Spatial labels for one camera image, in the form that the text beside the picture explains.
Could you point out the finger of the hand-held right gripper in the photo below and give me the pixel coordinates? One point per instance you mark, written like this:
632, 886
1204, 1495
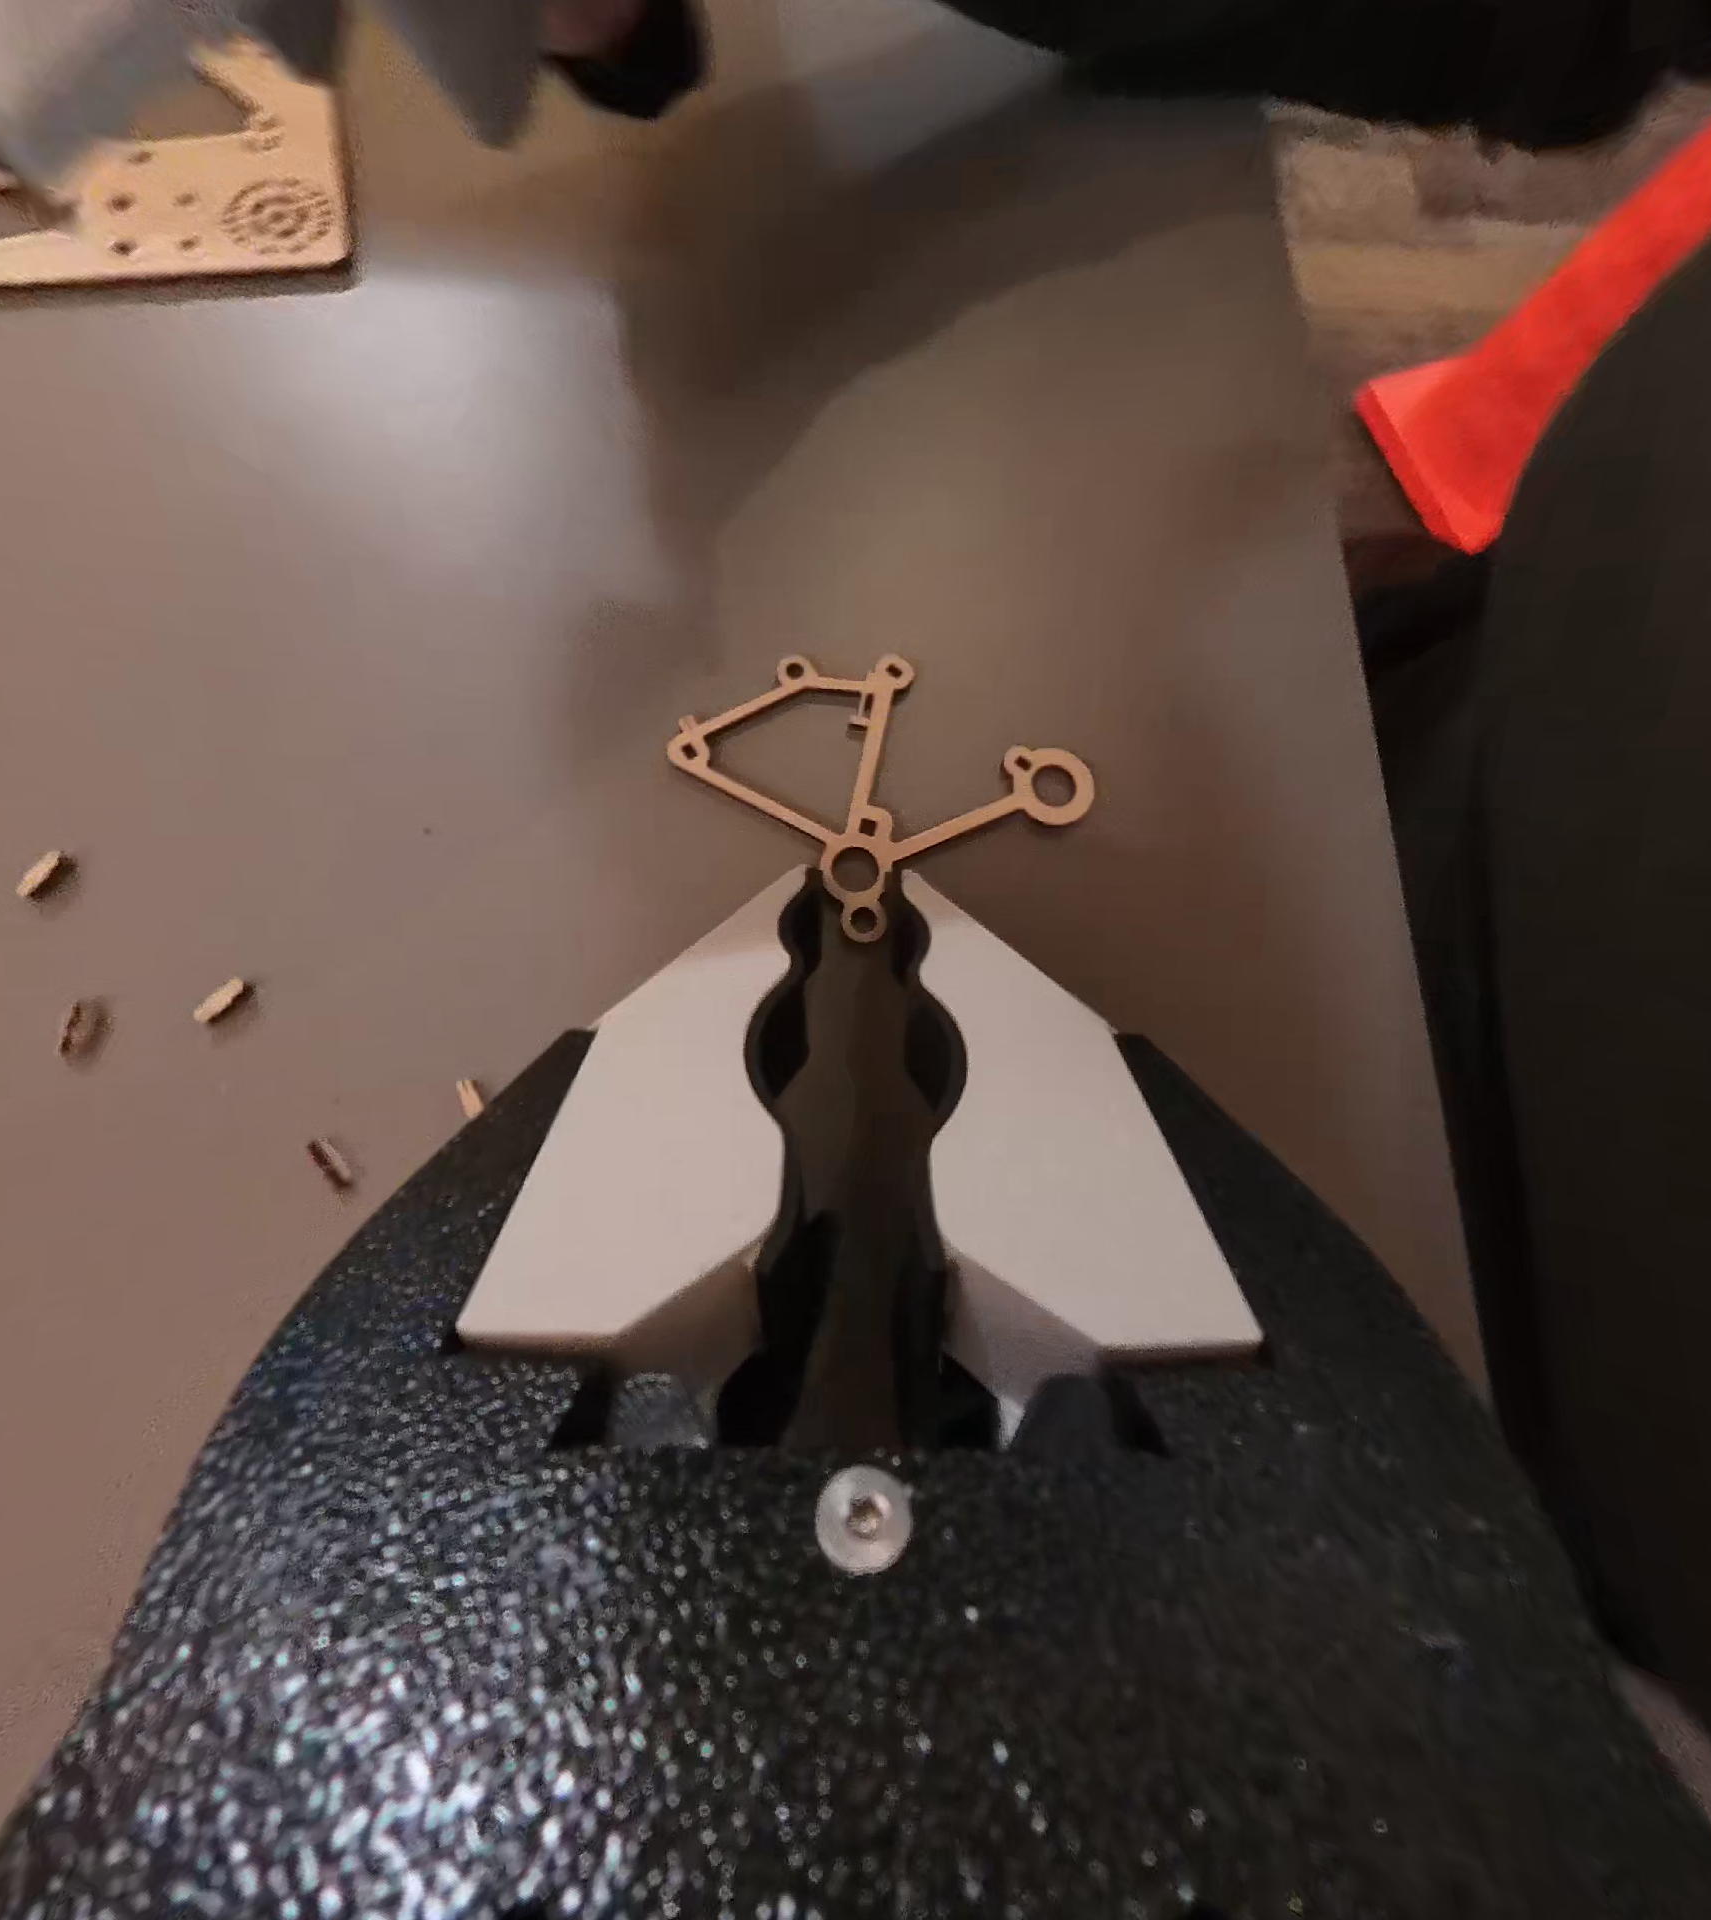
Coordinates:
472, 61
75, 75

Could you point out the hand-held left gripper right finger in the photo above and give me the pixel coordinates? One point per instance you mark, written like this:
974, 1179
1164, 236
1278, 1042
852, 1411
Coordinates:
1096, 1184

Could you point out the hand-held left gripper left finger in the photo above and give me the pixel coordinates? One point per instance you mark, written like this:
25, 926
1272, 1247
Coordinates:
616, 1184

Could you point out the wooden sheet with triangle cutouts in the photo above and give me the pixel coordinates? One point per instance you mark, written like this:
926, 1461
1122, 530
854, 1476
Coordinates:
45, 270

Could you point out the wooden bicycle frame part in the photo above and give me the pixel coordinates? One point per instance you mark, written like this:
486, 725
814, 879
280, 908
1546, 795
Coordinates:
754, 804

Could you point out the person's right forearm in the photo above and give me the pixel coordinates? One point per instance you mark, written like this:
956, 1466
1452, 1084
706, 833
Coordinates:
1396, 61

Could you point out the person's leg in dark trousers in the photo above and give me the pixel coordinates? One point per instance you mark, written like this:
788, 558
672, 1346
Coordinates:
1620, 1051

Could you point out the red plastic piece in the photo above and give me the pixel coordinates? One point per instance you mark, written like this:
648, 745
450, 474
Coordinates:
1546, 344

